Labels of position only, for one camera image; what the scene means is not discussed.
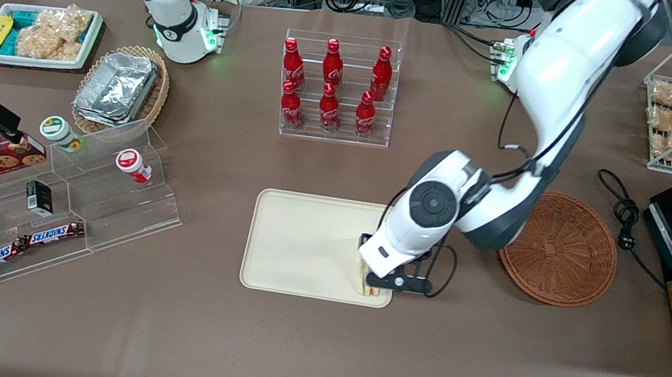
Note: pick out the clear acrylic bottle rack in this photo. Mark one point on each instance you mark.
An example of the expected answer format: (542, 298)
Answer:
(343, 137)

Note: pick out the red cola bottle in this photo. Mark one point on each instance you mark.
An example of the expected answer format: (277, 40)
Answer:
(291, 106)
(333, 64)
(329, 110)
(365, 116)
(381, 75)
(293, 65)

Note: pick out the brown round wicker basket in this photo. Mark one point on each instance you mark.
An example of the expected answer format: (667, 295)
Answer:
(570, 254)

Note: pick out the teal snack pack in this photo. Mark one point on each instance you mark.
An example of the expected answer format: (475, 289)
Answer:
(21, 18)

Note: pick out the red lid yogurt cup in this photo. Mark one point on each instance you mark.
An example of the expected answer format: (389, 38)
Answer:
(131, 162)

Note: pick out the small black carton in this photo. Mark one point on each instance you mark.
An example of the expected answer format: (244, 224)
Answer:
(39, 197)

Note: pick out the white rectangular bin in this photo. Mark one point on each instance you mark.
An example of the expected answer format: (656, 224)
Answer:
(31, 61)

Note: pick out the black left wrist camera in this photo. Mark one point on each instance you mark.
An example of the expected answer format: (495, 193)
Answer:
(399, 283)

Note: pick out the bagged fried snack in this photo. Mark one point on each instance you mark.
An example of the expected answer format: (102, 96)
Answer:
(666, 95)
(665, 118)
(668, 143)

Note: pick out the light oval wicker basket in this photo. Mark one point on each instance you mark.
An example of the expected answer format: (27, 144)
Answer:
(157, 97)

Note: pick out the clear acrylic step display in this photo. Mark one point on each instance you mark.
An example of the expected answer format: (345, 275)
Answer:
(97, 201)

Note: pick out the green lid yogurt cup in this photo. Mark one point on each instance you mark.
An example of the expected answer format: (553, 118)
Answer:
(58, 131)

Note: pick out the triangle sandwich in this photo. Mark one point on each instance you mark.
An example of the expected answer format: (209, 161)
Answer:
(373, 289)

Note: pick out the beige plastic tray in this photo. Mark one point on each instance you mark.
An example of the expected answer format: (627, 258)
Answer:
(302, 244)

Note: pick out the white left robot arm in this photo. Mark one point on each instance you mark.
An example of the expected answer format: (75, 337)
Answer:
(555, 81)

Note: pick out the clear rice cracker bag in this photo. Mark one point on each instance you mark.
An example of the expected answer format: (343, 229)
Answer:
(55, 34)

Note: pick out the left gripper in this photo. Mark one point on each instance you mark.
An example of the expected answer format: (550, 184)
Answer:
(364, 241)

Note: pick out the aluminium foil containers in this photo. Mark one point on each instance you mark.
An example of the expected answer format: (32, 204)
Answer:
(116, 88)

